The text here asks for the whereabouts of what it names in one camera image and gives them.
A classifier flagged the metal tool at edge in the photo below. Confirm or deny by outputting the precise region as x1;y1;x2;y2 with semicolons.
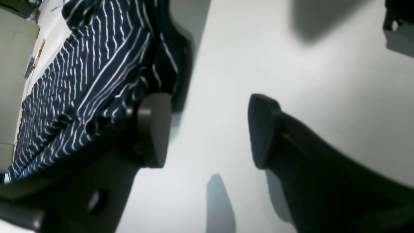
25;39;45;79

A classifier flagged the navy white striped t-shirt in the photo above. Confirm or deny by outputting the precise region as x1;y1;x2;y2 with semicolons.
7;0;189;182

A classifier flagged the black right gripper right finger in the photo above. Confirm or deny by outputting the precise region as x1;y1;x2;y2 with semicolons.
247;94;414;233

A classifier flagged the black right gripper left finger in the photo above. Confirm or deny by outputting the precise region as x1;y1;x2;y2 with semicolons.
0;93;172;233

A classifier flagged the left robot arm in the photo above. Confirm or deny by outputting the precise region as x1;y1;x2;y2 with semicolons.
383;0;414;58

